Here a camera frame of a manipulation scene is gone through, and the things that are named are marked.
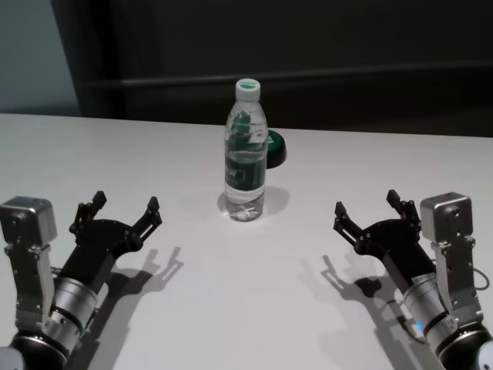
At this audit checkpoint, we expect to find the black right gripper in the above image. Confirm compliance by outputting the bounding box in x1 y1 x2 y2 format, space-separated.
332 189 441 287

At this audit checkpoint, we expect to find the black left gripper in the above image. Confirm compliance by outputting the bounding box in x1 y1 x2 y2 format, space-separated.
59 190 163 287

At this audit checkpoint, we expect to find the clear water bottle green label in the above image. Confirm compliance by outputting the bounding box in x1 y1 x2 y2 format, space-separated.
223 77 270 222

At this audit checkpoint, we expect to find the green push button black base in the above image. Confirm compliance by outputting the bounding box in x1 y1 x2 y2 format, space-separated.
267 129 289 169

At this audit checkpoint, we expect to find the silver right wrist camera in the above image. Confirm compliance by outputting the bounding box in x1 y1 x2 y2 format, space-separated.
419 191 483 321

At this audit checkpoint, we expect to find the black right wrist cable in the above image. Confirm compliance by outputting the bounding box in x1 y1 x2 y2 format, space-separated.
471 267 491 293

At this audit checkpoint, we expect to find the grey horizontal rail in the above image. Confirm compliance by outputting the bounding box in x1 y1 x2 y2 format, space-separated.
82 72 493 89

